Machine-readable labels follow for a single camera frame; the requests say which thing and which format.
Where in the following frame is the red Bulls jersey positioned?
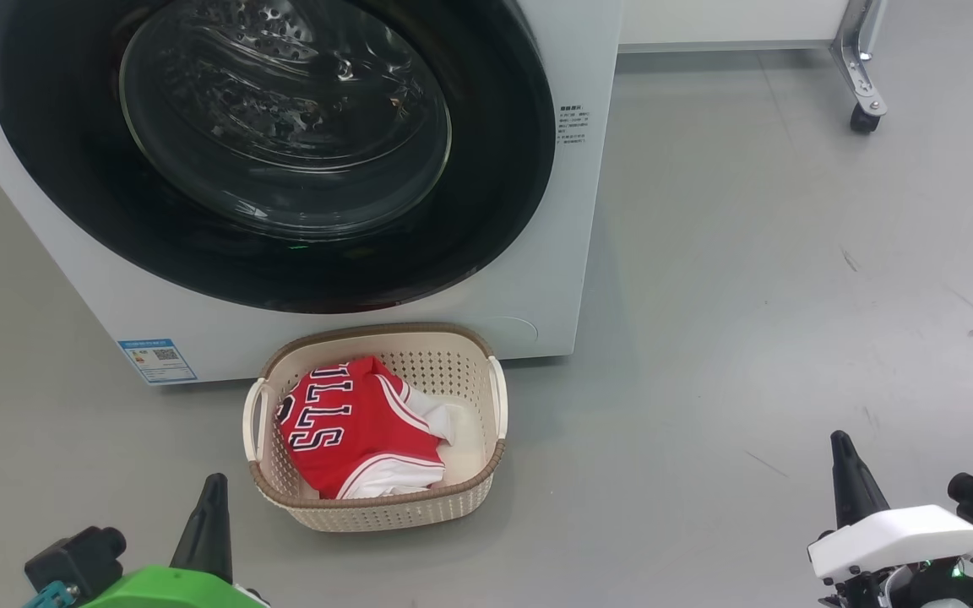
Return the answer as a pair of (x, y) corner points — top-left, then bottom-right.
(275, 356), (447, 499)

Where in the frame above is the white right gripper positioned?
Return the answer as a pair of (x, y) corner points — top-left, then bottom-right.
(807, 430), (973, 584)

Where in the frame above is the cream perforated laundry basket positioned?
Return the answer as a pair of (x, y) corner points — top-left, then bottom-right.
(242, 323), (509, 534)

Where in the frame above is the blue energy label sticker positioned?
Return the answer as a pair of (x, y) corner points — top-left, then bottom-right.
(117, 338), (198, 386)

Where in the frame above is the white partition panel on casters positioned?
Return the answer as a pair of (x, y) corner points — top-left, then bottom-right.
(619, 0), (889, 136)

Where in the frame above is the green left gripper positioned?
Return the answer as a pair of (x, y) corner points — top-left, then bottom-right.
(81, 473), (272, 608)

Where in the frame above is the white washing machine body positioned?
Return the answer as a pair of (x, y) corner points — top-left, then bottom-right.
(0, 0), (622, 388)

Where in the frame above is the dark round washing machine door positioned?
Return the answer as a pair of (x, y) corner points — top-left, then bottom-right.
(0, 0), (557, 315)

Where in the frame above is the teal plug camera cable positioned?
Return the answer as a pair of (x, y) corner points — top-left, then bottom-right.
(22, 581), (78, 608)

